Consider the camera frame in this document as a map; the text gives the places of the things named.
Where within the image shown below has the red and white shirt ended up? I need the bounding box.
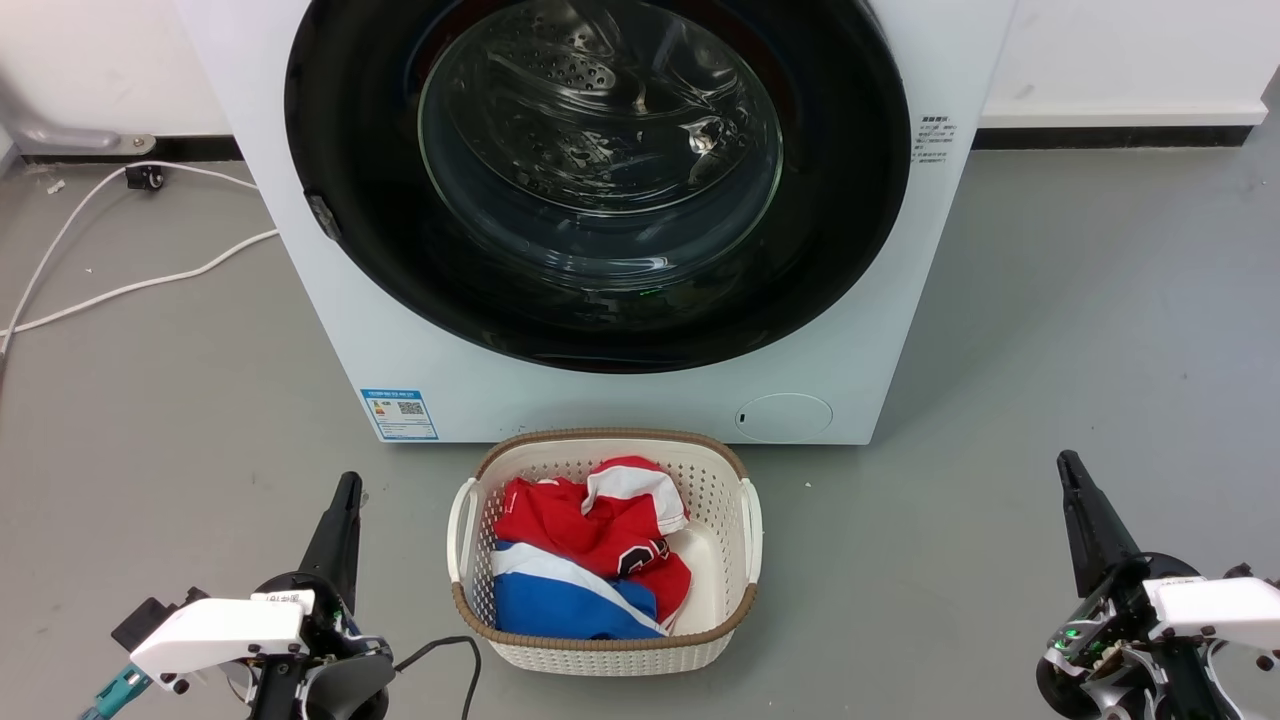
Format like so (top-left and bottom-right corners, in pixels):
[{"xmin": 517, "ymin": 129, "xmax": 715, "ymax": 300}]
[{"xmin": 493, "ymin": 456, "xmax": 693, "ymax": 627}]

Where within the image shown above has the blue and white garment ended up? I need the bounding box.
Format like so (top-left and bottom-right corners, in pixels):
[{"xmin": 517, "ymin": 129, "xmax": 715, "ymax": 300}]
[{"xmin": 489, "ymin": 540, "xmax": 668, "ymax": 641}]

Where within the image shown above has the white power cable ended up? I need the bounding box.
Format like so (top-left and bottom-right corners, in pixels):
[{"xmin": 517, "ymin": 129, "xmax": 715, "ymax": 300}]
[
  {"xmin": 0, "ymin": 160, "xmax": 260, "ymax": 357},
  {"xmin": 0, "ymin": 229, "xmax": 280, "ymax": 337}
]

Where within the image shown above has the white front-load washing machine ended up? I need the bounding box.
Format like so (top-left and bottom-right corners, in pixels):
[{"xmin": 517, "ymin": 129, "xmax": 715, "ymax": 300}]
[{"xmin": 175, "ymin": 0, "xmax": 1019, "ymax": 446}]

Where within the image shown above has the black round glass washer door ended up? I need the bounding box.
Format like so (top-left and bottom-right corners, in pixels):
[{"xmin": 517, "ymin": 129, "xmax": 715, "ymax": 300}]
[{"xmin": 284, "ymin": 0, "xmax": 913, "ymax": 375}]

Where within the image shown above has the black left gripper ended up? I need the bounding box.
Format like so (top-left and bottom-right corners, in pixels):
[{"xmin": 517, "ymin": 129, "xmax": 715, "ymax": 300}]
[{"xmin": 250, "ymin": 472, "xmax": 396, "ymax": 720}]

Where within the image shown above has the round white filter cover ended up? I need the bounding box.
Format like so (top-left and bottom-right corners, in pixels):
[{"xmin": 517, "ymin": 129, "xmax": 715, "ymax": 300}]
[{"xmin": 735, "ymin": 392, "xmax": 835, "ymax": 443}]

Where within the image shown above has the teal cable connector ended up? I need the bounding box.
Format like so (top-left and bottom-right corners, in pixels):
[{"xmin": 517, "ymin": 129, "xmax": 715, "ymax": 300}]
[{"xmin": 80, "ymin": 664, "xmax": 153, "ymax": 720}]

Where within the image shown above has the grey pipe with flange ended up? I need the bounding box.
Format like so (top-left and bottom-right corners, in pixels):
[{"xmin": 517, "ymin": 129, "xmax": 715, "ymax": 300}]
[{"xmin": 8, "ymin": 95, "xmax": 157, "ymax": 157}]

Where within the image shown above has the blue energy label sticker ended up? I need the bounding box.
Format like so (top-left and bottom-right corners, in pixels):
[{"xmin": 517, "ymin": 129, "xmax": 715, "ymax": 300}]
[{"xmin": 360, "ymin": 389, "xmax": 440, "ymax": 442}]

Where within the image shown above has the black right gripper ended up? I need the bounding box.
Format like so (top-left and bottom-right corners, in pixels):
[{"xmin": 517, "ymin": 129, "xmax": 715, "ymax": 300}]
[{"xmin": 1035, "ymin": 452, "xmax": 1241, "ymax": 720}]

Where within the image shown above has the cream woven plastic laundry basket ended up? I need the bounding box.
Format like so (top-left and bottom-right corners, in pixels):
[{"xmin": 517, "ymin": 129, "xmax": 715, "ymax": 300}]
[{"xmin": 447, "ymin": 428, "xmax": 764, "ymax": 677}]

